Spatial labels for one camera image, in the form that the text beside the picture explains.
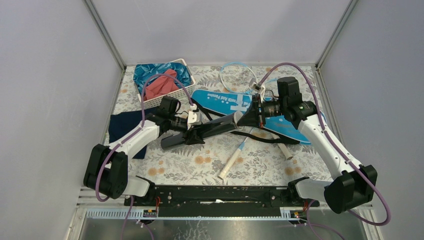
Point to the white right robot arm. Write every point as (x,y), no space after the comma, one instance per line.
(352,182)

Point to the floral patterned table mat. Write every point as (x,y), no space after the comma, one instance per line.
(259,163)

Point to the blue racket cover bag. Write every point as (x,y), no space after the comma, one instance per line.
(225,101)

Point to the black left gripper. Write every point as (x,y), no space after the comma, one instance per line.
(195,142)

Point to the salmon pink towel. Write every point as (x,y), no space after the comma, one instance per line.
(162,85)

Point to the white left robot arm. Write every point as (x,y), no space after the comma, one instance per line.
(107,169)

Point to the white plastic tube cap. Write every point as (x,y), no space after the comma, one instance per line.
(236,118)

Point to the white perforated plastic basket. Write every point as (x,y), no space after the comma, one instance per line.
(181,92)

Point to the black shuttlecock tube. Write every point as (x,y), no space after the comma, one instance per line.
(206,130)

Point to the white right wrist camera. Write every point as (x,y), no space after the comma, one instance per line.
(257,87)

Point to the navy blue cloth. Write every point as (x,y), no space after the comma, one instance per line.
(124,126)

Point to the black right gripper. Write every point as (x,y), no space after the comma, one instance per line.
(251,118)

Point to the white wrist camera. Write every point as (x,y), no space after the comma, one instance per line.
(257,87)
(194,118)

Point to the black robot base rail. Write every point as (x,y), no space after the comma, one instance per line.
(220,201)

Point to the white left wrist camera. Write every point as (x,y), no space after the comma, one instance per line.
(194,118)

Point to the teal leaf-patterned cloth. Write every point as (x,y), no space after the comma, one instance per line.
(143,72)

